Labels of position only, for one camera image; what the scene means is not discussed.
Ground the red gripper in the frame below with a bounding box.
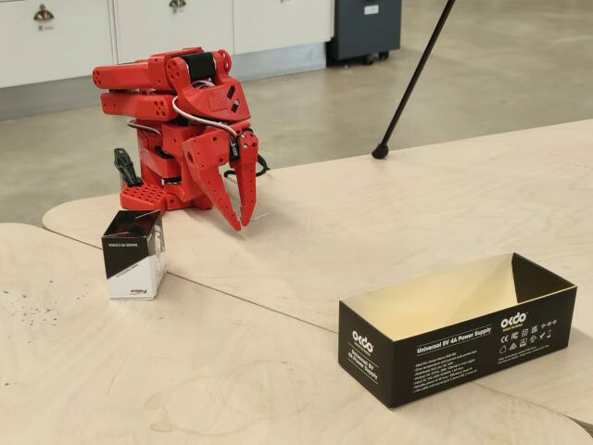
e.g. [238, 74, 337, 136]
[181, 122, 261, 234]

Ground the small black and white box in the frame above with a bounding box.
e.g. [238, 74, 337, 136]
[100, 210, 168, 301]

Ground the red robot arm with base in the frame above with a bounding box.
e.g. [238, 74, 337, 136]
[91, 45, 254, 212]

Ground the open black okdo cardboard box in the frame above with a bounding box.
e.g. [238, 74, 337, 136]
[337, 252, 579, 410]

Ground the black table clamp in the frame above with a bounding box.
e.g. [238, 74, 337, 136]
[113, 147, 143, 187]

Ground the black tripod leg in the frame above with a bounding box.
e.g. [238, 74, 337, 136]
[372, 0, 458, 160]

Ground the white cabinet unit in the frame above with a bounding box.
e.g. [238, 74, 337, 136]
[0, 0, 335, 121]

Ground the black power cable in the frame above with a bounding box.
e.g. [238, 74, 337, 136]
[223, 154, 271, 180]

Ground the white gripper servo wire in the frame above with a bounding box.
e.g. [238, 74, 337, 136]
[171, 81, 243, 139]

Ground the dark grey rolling pedestal cabinet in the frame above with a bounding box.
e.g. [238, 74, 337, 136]
[325, 0, 403, 67]

